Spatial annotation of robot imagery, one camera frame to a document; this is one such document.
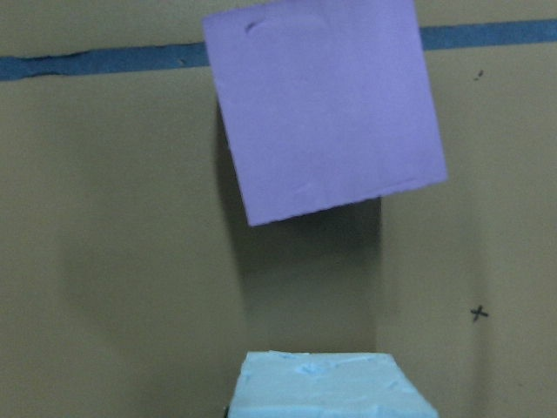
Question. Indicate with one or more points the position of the blue foam block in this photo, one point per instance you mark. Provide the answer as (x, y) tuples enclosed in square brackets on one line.
[(281, 384)]

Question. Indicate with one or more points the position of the purple foam block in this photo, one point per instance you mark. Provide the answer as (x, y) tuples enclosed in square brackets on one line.
[(325, 103)]

